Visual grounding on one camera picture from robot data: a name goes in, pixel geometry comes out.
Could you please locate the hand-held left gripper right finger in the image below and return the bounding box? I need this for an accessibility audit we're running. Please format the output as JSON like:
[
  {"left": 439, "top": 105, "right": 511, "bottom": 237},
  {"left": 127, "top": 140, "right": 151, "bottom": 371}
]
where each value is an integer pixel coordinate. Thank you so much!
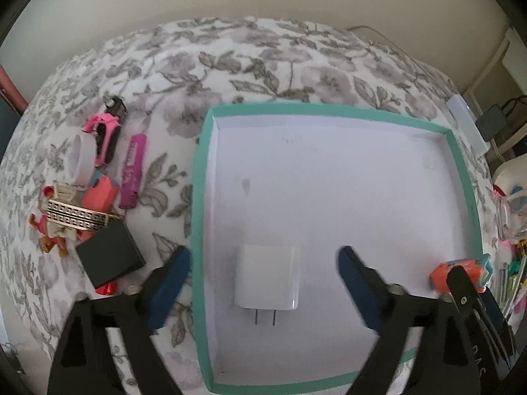
[{"left": 338, "top": 246, "right": 484, "bottom": 395}]

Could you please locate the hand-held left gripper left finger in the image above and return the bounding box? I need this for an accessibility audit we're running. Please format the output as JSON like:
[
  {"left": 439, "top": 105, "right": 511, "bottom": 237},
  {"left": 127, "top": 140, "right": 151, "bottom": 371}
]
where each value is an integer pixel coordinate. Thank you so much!
[{"left": 46, "top": 245, "right": 193, "bottom": 395}]

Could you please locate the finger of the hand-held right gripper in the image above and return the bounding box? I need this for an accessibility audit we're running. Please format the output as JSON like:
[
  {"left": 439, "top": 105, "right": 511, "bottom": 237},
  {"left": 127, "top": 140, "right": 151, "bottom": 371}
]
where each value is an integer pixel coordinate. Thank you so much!
[
  {"left": 448, "top": 265, "right": 505, "bottom": 387},
  {"left": 482, "top": 290, "right": 518, "bottom": 373}
]

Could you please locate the orange and blue block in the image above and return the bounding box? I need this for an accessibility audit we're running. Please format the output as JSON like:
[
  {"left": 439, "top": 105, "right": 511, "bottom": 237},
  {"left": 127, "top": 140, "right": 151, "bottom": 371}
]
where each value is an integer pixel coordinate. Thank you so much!
[{"left": 429, "top": 254, "right": 492, "bottom": 293}]

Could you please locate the black box-shaped adapter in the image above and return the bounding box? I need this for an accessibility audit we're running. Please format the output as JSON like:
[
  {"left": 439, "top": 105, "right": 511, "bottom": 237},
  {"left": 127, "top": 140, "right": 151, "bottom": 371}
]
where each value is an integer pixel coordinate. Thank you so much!
[{"left": 75, "top": 218, "right": 146, "bottom": 289}]

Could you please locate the white wall charger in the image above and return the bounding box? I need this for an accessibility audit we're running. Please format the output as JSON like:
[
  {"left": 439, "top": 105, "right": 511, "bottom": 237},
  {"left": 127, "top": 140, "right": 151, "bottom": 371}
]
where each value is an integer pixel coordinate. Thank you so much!
[{"left": 235, "top": 245, "right": 300, "bottom": 326}]

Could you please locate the teal cardboard box tray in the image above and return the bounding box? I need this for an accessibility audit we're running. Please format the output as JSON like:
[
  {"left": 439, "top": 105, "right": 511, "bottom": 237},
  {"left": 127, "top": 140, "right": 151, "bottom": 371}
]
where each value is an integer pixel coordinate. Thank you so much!
[{"left": 190, "top": 104, "right": 483, "bottom": 395}]

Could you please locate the coral and blue case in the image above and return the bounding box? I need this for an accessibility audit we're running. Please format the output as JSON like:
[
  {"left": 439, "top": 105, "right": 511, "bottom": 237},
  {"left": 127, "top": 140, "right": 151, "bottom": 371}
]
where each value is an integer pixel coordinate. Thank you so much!
[{"left": 76, "top": 173, "right": 115, "bottom": 243}]

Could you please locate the gold greek-key patterned box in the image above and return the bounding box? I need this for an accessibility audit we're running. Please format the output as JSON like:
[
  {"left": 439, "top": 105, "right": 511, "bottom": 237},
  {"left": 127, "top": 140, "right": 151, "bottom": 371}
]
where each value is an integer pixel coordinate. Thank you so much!
[{"left": 44, "top": 197, "right": 124, "bottom": 231}]

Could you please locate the white plastic frame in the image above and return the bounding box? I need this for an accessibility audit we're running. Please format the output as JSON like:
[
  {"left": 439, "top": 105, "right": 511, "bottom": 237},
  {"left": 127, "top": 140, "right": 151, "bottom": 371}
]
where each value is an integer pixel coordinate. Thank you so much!
[{"left": 53, "top": 184, "right": 87, "bottom": 202}]

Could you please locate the brown toy dog figure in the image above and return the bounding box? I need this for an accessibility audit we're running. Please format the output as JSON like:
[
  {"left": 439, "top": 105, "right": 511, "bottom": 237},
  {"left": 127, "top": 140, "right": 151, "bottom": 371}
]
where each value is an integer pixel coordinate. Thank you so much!
[{"left": 30, "top": 185, "right": 83, "bottom": 258}]

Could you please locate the pile of colourful stationery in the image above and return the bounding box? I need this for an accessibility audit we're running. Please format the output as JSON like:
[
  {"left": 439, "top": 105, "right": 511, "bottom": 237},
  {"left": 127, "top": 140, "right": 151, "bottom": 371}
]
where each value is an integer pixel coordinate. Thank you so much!
[{"left": 494, "top": 239, "right": 527, "bottom": 317}]

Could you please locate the clear plastic jar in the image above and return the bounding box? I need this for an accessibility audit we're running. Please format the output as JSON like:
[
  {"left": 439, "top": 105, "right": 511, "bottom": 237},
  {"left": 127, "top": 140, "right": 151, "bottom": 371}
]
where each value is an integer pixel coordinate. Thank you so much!
[{"left": 496, "top": 191, "right": 527, "bottom": 239}]

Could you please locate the purple tube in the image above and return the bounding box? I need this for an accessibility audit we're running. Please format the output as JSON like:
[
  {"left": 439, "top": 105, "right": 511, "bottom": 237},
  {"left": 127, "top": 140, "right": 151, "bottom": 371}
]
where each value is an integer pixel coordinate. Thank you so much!
[{"left": 119, "top": 134, "right": 147, "bottom": 210}]

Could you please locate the white plastic basket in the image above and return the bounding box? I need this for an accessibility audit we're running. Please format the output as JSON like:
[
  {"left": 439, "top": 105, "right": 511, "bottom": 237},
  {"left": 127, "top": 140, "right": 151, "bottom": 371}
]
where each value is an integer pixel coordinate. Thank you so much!
[{"left": 492, "top": 160, "right": 527, "bottom": 192}]

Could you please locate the clear tape roll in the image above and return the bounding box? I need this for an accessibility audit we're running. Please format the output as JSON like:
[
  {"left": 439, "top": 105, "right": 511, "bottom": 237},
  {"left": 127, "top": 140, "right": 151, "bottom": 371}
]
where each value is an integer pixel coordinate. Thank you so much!
[{"left": 66, "top": 132, "right": 99, "bottom": 184}]

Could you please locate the pink toy car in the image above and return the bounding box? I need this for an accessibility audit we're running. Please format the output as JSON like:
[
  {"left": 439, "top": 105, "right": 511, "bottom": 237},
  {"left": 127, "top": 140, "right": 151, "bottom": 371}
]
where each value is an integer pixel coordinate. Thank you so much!
[{"left": 84, "top": 113, "right": 121, "bottom": 168}]

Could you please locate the white device with light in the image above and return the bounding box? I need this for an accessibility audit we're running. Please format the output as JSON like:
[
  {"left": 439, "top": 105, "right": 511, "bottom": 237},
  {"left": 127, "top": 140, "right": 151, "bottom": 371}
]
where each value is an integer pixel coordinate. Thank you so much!
[{"left": 448, "top": 94, "right": 490, "bottom": 157}]

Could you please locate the black power brick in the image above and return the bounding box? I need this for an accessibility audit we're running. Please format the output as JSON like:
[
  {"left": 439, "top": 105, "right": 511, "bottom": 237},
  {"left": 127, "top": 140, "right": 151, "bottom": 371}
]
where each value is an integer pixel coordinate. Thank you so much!
[{"left": 475, "top": 106, "right": 509, "bottom": 141}]

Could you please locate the black toy car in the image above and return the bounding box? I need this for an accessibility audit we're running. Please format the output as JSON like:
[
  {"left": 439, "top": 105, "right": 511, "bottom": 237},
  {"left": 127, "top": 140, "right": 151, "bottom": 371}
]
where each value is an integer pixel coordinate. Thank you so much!
[{"left": 105, "top": 96, "right": 126, "bottom": 118}]

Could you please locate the grey floral blanket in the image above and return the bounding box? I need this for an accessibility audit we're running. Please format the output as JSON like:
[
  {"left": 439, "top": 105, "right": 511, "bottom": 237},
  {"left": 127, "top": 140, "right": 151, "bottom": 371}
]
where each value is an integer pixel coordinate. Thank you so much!
[{"left": 0, "top": 18, "right": 495, "bottom": 395}]

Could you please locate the white shelf unit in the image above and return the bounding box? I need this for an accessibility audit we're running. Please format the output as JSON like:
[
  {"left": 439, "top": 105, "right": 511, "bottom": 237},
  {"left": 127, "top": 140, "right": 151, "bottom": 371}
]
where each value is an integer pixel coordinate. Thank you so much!
[{"left": 465, "top": 29, "right": 527, "bottom": 161}]

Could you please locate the brown wooden furniture edge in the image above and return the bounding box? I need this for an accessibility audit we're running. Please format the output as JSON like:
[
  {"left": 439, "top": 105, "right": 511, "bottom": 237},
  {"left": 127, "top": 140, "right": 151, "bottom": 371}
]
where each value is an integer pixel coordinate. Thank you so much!
[{"left": 0, "top": 66, "right": 29, "bottom": 112}]

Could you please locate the black cable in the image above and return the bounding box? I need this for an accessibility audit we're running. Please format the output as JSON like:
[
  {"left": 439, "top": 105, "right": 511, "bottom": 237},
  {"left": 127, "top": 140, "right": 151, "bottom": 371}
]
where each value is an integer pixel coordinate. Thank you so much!
[{"left": 500, "top": 95, "right": 527, "bottom": 116}]

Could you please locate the white cable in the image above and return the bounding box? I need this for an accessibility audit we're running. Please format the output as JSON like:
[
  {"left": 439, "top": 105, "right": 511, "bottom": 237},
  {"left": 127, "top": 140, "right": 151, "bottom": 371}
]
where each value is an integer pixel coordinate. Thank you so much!
[{"left": 348, "top": 25, "right": 412, "bottom": 62}]

